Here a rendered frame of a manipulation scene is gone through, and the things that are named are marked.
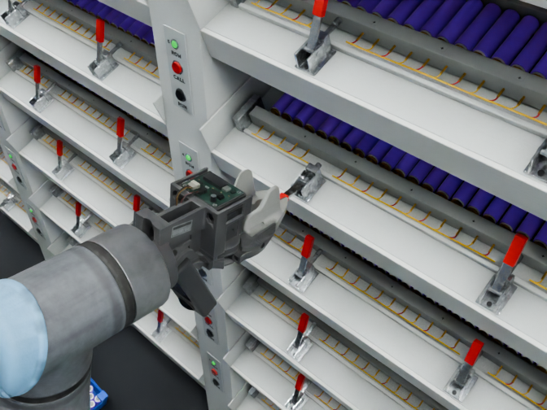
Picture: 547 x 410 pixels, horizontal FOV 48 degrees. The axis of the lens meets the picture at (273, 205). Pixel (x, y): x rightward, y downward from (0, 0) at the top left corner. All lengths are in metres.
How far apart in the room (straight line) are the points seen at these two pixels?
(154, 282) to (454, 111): 0.33
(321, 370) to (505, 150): 0.59
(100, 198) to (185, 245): 0.77
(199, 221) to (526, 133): 0.32
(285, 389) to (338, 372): 0.22
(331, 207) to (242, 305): 0.41
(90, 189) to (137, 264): 0.85
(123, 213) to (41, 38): 0.39
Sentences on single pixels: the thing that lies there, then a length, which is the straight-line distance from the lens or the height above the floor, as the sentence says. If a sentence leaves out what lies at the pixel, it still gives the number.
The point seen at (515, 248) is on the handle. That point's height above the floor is 0.97.
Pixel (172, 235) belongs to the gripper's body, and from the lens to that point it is 0.60.
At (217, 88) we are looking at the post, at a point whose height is 0.98.
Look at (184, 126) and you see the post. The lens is 0.90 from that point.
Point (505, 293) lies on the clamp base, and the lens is 0.70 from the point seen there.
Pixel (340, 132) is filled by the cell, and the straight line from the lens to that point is 0.82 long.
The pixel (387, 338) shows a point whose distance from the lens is 0.89.
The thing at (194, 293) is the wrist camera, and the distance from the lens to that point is 0.68.
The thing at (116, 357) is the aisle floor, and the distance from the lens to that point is 1.75.
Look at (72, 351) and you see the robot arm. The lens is 0.56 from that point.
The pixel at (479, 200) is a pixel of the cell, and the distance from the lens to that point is 0.76.
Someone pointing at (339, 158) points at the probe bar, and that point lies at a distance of 0.79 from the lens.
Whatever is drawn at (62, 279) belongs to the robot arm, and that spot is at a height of 1.03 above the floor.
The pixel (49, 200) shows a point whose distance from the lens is 1.71.
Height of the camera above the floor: 1.43
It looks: 44 degrees down
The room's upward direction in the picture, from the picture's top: straight up
